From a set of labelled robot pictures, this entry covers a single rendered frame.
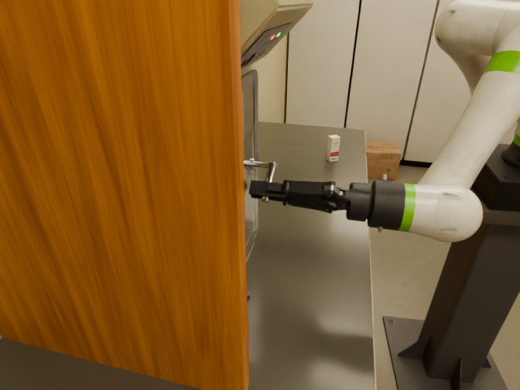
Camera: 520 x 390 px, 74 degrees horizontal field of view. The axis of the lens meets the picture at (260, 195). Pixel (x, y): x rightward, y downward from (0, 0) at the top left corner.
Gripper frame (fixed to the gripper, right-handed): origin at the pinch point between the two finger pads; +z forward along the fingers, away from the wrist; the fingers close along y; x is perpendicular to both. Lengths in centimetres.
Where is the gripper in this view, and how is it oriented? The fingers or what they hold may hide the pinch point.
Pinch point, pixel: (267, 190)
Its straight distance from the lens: 71.4
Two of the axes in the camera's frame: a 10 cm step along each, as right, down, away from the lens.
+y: -1.6, -3.3, -9.3
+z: -9.7, -1.2, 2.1
